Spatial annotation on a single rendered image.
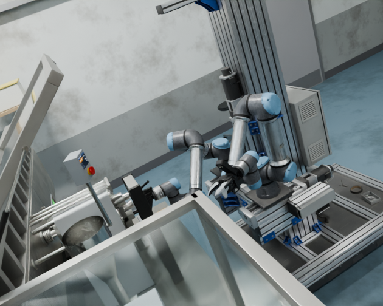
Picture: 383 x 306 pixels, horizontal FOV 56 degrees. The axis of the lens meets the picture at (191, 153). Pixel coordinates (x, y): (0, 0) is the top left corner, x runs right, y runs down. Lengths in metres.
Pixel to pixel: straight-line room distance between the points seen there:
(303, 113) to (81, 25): 3.09
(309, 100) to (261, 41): 0.50
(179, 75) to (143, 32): 0.72
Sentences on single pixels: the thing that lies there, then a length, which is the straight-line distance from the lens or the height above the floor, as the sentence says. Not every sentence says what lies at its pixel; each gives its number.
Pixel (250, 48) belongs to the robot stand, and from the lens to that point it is 2.17.
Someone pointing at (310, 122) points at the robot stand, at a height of 1.06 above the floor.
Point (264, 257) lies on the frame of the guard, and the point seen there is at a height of 1.60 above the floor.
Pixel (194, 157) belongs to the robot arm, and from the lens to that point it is 2.13.
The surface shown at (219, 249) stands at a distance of 0.78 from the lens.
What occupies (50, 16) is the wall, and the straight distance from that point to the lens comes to 4.68.
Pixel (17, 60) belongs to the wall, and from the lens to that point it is 4.67.
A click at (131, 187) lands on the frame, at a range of 1.50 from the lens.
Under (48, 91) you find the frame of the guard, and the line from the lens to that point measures 0.88.
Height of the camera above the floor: 2.08
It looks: 24 degrees down
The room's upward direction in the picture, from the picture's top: 21 degrees counter-clockwise
